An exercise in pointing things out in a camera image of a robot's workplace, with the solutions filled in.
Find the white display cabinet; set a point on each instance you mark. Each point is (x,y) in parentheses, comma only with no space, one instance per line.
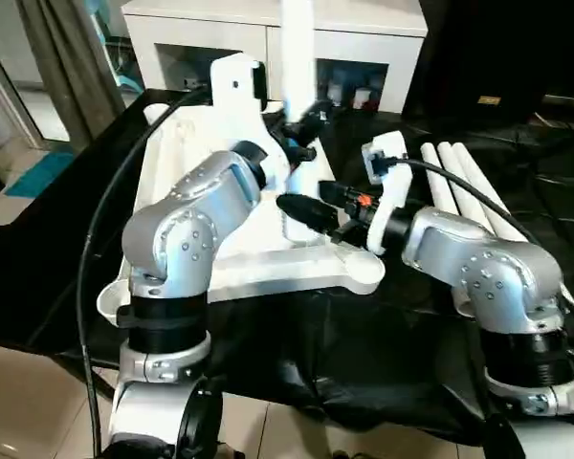
(364,38)

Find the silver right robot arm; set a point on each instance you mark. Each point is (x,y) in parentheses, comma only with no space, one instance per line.
(488,277)

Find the blue floor mat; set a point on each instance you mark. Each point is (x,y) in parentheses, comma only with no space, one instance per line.
(38,177)

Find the grey curtain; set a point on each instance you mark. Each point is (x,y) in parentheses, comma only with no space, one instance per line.
(67,57)

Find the black table mat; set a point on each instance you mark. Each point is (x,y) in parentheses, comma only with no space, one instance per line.
(364,382)

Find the black cabinet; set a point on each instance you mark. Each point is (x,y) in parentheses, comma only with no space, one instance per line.
(497,48)

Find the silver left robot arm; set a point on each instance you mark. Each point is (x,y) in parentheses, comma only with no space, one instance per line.
(182,239)

